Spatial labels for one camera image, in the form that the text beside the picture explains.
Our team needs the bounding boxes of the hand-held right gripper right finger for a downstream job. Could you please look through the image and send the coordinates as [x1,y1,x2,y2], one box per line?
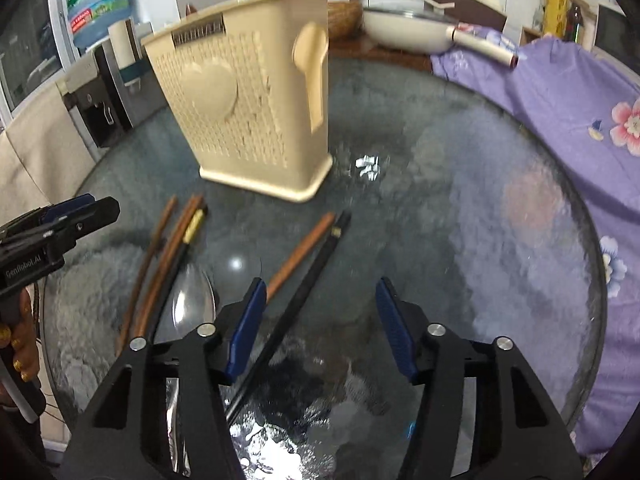
[375,276,586,480]

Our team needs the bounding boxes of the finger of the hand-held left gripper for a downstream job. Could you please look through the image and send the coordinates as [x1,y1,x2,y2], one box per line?
[41,193,97,227]
[47,197,121,257]

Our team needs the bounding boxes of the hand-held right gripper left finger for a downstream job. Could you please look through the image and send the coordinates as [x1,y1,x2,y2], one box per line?
[60,277,268,480]

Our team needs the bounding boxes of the metal spoon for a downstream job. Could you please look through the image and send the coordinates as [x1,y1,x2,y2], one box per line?
[164,265,217,478]

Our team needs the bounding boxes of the black chopstick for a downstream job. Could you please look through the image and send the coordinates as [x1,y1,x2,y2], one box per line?
[225,210,352,423]
[150,205,209,336]

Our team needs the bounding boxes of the brown wooden chopstick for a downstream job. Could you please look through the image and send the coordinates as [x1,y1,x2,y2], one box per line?
[129,194,198,341]
[116,196,179,356]
[137,195,205,338]
[265,211,337,306]

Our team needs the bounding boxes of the beige plastic utensil holder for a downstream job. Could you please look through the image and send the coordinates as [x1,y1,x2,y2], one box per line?
[140,0,335,204]

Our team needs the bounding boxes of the person's left hand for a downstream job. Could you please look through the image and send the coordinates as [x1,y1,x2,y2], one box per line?
[0,287,43,386]

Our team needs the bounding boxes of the beige cloth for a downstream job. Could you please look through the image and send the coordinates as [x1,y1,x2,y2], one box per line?
[0,82,98,221]

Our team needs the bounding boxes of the grey water dispenser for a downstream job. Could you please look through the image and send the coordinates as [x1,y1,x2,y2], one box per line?
[57,42,168,148]

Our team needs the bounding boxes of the white paper cup dispenser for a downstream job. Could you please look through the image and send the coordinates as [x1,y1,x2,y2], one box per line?
[107,19,153,91]

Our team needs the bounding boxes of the sliding glass door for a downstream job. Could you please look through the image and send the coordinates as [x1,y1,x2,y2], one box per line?
[0,0,68,113]

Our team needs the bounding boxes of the blue water jug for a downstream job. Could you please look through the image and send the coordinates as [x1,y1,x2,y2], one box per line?
[62,0,133,50]

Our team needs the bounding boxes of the purple floral cloth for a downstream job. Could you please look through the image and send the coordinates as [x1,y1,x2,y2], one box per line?
[430,35,640,461]

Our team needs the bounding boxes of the dark wooden side table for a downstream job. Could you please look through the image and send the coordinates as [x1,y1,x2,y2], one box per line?
[327,35,433,73]

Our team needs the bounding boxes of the white pan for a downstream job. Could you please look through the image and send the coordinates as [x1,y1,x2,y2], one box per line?
[362,7,521,68]

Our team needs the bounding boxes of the glass pan lid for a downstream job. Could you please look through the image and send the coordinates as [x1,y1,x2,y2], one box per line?
[362,4,461,23]

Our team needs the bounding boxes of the brown and white rice cooker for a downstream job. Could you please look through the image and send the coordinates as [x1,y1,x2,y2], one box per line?
[424,0,508,33]

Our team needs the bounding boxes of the brown glass bottle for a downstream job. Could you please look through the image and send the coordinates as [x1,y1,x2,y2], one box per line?
[567,2,586,43]

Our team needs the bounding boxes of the yellow roll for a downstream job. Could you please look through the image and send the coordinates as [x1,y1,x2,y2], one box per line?
[542,0,571,38]

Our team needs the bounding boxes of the white microwave oven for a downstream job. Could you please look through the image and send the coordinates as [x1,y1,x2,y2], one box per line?
[597,2,632,56]

